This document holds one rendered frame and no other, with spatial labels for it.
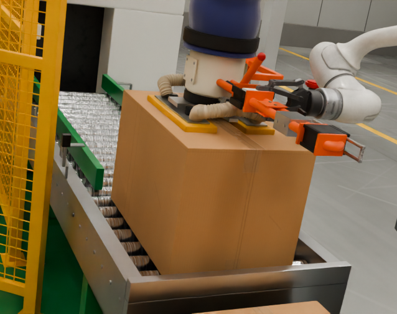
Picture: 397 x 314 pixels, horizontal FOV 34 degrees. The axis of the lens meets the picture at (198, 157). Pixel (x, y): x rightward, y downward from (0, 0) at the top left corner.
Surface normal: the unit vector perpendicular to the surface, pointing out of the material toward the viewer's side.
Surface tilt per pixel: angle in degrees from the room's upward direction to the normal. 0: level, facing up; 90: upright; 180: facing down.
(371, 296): 0
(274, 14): 90
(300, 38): 90
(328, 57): 63
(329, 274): 90
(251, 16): 80
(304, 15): 90
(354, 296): 0
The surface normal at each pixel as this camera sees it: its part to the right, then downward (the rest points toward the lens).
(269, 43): 0.40, 0.34
